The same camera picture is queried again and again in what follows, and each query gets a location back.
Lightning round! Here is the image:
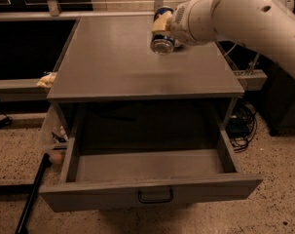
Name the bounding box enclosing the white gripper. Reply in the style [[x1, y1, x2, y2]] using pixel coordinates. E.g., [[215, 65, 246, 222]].
[[152, 0, 216, 46]]

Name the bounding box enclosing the blue pepsi can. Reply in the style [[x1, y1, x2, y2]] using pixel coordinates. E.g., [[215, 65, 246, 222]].
[[150, 7, 175, 55]]

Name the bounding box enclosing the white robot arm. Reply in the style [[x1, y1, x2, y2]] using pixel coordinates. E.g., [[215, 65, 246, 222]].
[[150, 0, 295, 79]]

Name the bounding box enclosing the grey cabinet counter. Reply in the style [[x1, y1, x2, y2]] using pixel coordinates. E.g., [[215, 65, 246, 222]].
[[48, 16, 243, 102]]

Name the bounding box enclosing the grey open drawer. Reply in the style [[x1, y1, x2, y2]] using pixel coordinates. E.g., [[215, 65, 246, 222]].
[[40, 100, 263, 212]]

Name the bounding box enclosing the yellow crumpled snack bag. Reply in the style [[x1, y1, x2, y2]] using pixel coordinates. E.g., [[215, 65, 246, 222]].
[[37, 72, 56, 89]]

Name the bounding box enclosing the clear plastic bag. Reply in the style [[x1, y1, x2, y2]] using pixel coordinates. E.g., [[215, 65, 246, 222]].
[[37, 103, 70, 165]]

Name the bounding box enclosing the black pole on floor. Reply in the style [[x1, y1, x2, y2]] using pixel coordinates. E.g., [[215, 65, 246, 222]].
[[15, 153, 52, 234]]

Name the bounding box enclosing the black cable bundle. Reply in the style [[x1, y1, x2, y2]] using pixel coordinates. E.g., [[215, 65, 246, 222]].
[[226, 101, 258, 153]]

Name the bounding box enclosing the grey metal rail frame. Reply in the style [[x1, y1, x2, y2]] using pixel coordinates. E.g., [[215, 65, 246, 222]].
[[0, 0, 267, 101]]

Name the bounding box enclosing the black drawer handle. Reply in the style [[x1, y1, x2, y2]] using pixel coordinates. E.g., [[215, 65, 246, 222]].
[[137, 189, 174, 204]]

